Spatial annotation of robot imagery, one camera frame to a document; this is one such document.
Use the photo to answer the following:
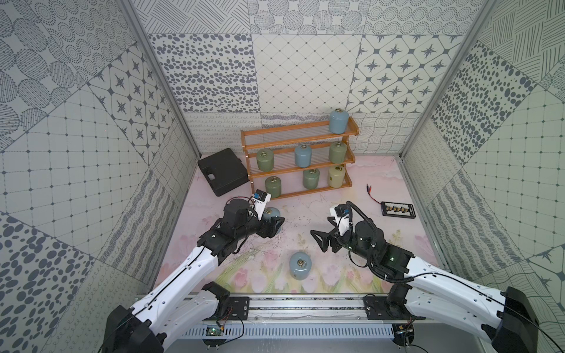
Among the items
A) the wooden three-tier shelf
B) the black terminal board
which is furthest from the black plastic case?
the black terminal board

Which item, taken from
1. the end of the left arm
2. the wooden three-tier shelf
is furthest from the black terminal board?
the end of the left arm

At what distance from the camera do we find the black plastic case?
104cm
